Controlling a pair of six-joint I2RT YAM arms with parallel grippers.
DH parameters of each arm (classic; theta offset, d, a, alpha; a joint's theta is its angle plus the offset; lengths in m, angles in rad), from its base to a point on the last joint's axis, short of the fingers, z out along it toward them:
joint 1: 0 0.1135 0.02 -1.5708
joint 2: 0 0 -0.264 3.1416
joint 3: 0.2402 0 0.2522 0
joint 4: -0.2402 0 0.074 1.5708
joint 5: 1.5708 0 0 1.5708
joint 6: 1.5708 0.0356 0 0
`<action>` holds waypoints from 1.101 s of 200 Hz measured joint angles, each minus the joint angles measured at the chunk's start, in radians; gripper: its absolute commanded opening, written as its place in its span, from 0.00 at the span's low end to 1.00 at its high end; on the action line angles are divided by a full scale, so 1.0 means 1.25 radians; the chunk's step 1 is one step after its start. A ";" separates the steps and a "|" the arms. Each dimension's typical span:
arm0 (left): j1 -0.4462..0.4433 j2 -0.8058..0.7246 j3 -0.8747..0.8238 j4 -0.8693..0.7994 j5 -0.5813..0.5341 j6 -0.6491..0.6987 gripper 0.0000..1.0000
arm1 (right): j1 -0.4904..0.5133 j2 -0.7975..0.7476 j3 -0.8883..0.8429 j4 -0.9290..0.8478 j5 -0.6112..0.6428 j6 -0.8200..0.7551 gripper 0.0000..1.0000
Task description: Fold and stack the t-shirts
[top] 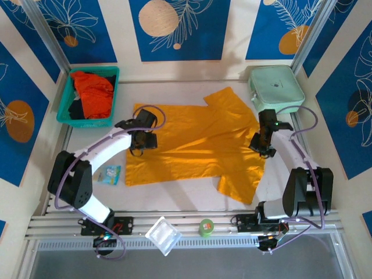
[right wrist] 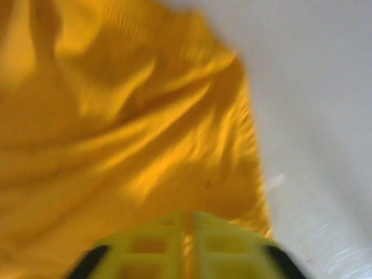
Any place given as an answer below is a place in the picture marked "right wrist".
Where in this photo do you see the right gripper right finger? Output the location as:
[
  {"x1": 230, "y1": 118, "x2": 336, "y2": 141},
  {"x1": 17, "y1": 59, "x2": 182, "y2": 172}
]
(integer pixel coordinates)
[{"x1": 191, "y1": 209, "x2": 309, "y2": 279}]

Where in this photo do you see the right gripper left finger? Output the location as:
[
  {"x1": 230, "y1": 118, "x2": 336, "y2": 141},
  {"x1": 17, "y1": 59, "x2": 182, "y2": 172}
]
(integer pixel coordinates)
[{"x1": 68, "y1": 211, "x2": 188, "y2": 279}]

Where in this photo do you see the yellow t-shirt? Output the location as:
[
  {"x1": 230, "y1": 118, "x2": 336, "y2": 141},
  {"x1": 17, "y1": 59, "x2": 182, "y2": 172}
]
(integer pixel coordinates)
[{"x1": 0, "y1": 0, "x2": 274, "y2": 279}]

